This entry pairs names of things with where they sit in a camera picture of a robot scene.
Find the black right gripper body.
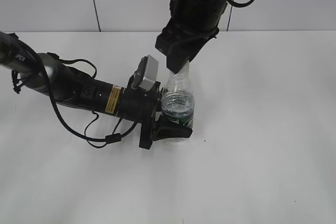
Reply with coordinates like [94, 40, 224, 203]
[155, 0, 227, 57]

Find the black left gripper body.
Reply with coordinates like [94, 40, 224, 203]
[117, 79, 161, 150]

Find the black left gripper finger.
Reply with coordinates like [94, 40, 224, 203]
[153, 115, 193, 141]
[161, 89, 169, 100]

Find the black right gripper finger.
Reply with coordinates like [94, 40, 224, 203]
[166, 51, 194, 74]

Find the clear Cestbon water bottle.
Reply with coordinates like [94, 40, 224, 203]
[161, 72, 195, 129]

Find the white green bottle cap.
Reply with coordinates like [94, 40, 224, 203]
[172, 61, 190, 76]

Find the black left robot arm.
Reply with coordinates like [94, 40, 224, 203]
[1, 33, 192, 149]

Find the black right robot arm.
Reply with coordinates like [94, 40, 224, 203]
[155, 0, 227, 73]

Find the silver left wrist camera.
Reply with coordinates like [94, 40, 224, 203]
[131, 55, 159, 91]

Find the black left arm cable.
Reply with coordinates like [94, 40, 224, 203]
[10, 32, 141, 149]

